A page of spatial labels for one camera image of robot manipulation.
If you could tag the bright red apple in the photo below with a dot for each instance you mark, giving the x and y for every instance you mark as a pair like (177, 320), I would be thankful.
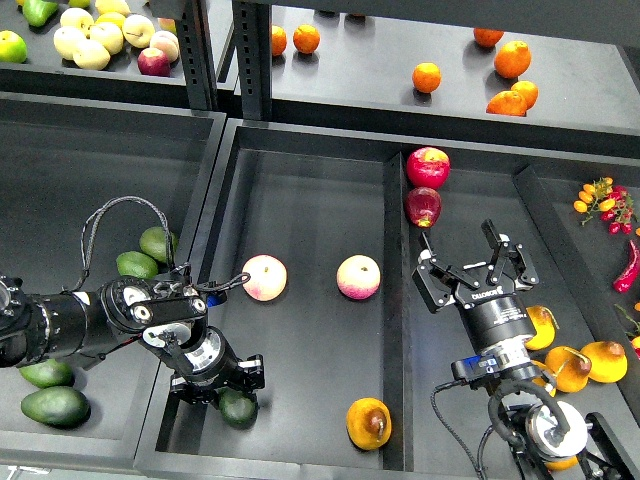
(428, 167)

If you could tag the red apple on shelf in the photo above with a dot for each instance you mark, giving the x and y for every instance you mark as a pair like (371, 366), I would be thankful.
(153, 62)

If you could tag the yellow pear under arm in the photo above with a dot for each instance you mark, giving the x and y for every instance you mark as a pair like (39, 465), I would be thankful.
(562, 465)

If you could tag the yellow lemon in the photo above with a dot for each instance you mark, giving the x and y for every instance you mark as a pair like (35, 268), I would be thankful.
(113, 17)

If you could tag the black left tray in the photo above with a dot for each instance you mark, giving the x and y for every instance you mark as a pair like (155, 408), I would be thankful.
(61, 159)

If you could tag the yellow pear middle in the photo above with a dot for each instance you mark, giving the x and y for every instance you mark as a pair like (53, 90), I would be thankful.
(570, 367)

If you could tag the peach on shelf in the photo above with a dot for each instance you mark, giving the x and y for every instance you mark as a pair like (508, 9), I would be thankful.
(167, 42)

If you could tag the green avocado bottom left lower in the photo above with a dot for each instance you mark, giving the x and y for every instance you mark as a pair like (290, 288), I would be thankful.
(57, 406)

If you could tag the large orange right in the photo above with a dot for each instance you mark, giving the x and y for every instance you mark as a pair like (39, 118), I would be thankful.
(513, 59)

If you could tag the orange shelf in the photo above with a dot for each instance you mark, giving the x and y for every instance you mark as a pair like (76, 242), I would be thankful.
(279, 40)
(487, 38)
(306, 39)

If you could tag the orange right front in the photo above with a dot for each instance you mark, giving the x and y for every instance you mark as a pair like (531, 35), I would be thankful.
(507, 102)

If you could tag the black shelf post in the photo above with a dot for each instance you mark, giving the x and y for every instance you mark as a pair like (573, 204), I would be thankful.
(252, 38)

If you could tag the red chili pepper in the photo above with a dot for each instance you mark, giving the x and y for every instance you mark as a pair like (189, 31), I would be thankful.
(627, 277)

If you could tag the pale yellow pear front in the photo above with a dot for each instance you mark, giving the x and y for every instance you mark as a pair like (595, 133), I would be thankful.
(90, 55)

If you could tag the pale pink apple right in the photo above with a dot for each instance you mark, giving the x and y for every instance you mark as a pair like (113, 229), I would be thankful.
(358, 277)

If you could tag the dark green avocado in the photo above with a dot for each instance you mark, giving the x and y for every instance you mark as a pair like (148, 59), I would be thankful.
(238, 408)

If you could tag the black centre tray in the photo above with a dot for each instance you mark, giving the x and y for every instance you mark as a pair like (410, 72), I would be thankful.
(313, 198)

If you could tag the pale pink apple left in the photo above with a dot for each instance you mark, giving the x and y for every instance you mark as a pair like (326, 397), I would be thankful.
(268, 277)

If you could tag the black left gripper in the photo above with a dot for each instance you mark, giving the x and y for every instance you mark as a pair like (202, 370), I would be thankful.
(214, 365)

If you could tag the yellow pear brown spot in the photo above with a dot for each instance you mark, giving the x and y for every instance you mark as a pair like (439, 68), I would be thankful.
(368, 423)

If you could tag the cherry tomato bunch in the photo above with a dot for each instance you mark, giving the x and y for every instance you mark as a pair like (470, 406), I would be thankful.
(608, 201)

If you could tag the pale pink apple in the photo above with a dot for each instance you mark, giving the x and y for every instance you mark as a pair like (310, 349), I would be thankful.
(268, 277)
(358, 277)

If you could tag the green avocado bottom left upper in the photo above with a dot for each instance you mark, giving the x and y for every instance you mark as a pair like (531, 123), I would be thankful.
(49, 373)

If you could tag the green avocado middle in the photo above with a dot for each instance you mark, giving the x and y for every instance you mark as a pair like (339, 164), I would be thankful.
(136, 264)

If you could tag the dark red apple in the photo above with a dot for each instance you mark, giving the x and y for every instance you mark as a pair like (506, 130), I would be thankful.
(423, 206)

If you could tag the orange on shelf centre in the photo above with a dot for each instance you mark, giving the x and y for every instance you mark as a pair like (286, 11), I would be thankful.
(426, 77)

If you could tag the orange right small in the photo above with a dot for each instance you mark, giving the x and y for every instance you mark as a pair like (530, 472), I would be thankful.
(528, 90)

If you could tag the yellow pear upper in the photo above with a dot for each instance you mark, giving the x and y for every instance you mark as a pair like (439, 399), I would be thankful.
(544, 324)

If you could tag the green avocado top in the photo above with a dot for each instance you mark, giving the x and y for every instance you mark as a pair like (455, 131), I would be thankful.
(152, 242)

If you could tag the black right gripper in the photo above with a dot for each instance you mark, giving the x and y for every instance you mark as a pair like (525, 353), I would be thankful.
(493, 313)

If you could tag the orange shelf top right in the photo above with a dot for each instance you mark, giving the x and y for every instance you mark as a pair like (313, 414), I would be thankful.
(487, 38)

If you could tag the pale yellow pear right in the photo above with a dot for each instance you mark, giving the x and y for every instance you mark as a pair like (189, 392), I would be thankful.
(138, 30)

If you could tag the orange shelf far left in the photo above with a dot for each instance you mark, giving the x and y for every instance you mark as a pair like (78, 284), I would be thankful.
(279, 40)

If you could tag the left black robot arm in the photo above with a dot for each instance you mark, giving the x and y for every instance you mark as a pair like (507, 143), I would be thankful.
(167, 315)

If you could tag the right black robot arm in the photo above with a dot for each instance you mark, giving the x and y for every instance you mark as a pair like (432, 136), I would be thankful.
(539, 429)

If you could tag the black tray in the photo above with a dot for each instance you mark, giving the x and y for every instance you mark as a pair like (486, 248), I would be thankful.
(61, 159)
(313, 198)

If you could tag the pale yellow pear centre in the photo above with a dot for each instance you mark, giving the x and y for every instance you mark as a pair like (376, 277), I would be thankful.
(109, 35)

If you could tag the pale yellow pear left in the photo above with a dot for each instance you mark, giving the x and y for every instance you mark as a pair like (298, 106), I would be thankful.
(66, 40)

